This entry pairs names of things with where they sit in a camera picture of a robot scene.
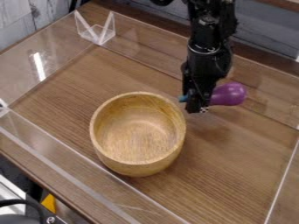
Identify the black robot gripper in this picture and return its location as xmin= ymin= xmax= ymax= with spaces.
xmin=181 ymin=44 xmax=232 ymax=114

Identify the purple toy eggplant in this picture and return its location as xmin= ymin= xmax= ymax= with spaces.
xmin=200 ymin=82 xmax=247 ymax=106

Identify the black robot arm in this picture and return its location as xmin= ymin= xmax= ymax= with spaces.
xmin=181 ymin=0 xmax=239 ymax=113

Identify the brown wooden bowl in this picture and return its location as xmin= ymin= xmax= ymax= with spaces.
xmin=88 ymin=92 xmax=187 ymax=177

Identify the yellow black equipment base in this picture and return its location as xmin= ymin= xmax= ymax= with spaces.
xmin=24 ymin=192 xmax=73 ymax=224

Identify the clear acrylic corner bracket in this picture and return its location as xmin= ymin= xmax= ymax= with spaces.
xmin=73 ymin=11 xmax=116 ymax=46

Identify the clear acrylic tray wall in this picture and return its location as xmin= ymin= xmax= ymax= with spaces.
xmin=0 ymin=100 xmax=189 ymax=224

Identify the black cable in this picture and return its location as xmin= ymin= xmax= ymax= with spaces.
xmin=0 ymin=199 xmax=48 ymax=224

